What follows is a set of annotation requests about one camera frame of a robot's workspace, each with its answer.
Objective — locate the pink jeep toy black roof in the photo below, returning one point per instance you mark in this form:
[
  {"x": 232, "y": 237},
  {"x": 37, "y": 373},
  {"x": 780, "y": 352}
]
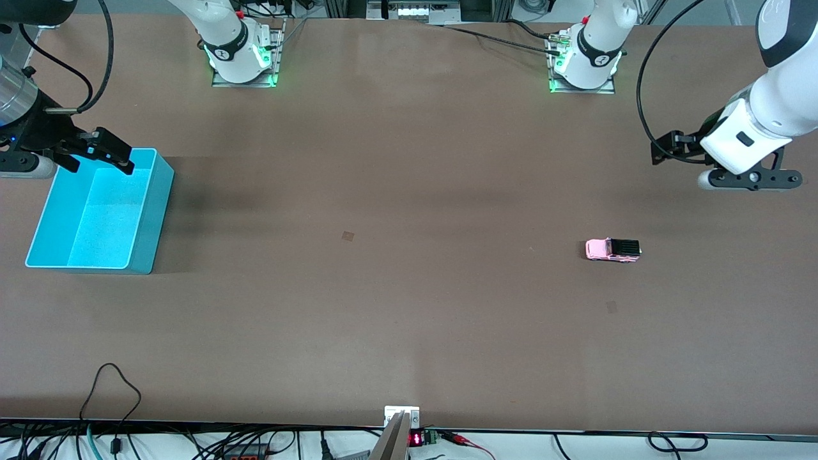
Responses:
[{"x": 601, "y": 250}]

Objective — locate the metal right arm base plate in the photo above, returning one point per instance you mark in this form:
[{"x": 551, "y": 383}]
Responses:
[{"x": 243, "y": 84}]

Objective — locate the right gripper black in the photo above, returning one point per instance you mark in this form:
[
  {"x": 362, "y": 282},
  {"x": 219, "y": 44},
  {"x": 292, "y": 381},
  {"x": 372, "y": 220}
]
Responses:
[{"x": 39, "y": 130}]

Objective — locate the black power strip red switches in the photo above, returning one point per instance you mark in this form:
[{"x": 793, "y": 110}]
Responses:
[{"x": 246, "y": 455}]

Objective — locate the white mounting bracket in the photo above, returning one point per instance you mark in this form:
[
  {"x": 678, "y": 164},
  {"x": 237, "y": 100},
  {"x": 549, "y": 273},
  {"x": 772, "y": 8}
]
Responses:
[{"x": 391, "y": 412}]

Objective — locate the red clip lead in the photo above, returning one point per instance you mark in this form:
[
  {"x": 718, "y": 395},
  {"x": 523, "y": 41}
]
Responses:
[{"x": 457, "y": 438}]

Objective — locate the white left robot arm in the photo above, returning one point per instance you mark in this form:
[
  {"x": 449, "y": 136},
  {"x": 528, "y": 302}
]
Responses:
[{"x": 786, "y": 96}]

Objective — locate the turquoise plastic bin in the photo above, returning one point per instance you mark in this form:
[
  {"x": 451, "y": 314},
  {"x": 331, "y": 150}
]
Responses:
[{"x": 102, "y": 223}]

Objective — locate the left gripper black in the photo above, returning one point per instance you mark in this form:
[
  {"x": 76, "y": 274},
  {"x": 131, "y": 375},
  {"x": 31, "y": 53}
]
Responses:
[{"x": 688, "y": 144}]

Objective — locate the lit control box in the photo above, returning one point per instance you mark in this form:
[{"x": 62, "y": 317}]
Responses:
[{"x": 412, "y": 11}]

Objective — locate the grey metal camera bar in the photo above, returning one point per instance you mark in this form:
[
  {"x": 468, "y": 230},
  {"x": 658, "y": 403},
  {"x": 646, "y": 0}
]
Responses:
[{"x": 390, "y": 444}]

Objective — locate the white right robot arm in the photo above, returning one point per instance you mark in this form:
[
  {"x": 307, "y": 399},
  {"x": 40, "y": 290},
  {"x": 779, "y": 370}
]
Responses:
[{"x": 223, "y": 32}]

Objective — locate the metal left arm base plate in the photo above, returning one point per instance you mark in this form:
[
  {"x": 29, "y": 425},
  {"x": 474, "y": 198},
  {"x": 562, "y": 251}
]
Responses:
[{"x": 604, "y": 90}]

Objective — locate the aluminium frame rail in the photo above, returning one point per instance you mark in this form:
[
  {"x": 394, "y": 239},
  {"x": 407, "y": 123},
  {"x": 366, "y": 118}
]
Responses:
[{"x": 29, "y": 61}]

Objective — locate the module with red display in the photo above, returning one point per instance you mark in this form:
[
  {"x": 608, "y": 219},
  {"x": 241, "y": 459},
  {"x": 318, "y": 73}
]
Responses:
[{"x": 416, "y": 439}]

